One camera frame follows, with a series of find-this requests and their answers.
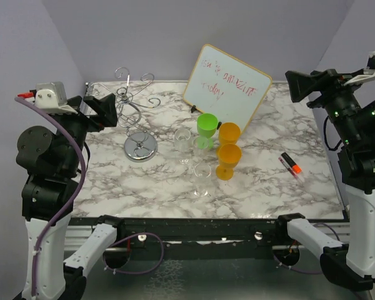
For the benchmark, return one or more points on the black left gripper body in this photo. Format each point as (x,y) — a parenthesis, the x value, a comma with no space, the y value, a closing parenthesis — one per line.
(77,122)

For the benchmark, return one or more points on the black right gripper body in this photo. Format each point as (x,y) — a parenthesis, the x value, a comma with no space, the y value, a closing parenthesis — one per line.
(339,101)

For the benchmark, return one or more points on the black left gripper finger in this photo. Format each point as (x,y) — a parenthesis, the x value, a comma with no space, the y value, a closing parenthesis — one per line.
(102,119)
(106,105)

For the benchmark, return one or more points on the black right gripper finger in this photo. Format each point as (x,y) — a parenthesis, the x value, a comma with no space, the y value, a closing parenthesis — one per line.
(299,81)
(300,90)

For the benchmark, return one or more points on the clear wine glass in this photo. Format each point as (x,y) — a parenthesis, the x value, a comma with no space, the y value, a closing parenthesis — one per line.
(182,144)
(202,179)
(200,148)

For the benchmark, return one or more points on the green plastic wine glass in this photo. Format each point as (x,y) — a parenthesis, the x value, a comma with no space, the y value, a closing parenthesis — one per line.
(207,125)

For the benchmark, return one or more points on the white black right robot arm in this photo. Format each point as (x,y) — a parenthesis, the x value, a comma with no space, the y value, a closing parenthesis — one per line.
(350,265)

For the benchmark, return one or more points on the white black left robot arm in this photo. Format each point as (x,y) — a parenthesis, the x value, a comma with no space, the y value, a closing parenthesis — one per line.
(56,166)

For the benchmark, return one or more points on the chrome wine glass rack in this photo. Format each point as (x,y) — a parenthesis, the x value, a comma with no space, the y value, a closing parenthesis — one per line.
(140,145)

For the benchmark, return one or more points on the clear wine glass front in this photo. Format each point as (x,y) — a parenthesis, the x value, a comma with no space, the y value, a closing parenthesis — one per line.
(202,179)

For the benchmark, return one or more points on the orange black highlighter marker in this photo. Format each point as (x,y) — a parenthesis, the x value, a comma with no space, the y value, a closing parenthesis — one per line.
(294,166)

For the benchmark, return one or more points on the yellow framed whiteboard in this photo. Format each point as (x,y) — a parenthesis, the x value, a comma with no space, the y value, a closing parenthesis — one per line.
(226,87)

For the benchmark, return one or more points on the orange plastic goblet rear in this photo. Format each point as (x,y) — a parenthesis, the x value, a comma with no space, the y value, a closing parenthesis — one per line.
(229,133)

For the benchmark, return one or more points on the orange plastic goblet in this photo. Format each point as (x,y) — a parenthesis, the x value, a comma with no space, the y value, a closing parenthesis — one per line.
(229,156)
(229,133)

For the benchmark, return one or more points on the orange plastic goblet front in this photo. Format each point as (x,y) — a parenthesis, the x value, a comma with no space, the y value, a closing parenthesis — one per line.
(229,156)

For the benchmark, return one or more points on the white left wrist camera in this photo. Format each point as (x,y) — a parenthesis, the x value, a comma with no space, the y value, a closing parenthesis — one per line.
(50,97)

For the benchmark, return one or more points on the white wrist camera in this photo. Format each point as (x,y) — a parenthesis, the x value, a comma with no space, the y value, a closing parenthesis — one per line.
(50,97)
(370,67)

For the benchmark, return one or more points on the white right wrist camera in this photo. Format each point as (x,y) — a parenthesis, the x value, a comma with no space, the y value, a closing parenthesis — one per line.
(370,67)

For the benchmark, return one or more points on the black aluminium table frame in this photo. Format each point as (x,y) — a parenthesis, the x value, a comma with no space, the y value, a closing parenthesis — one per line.
(198,238)

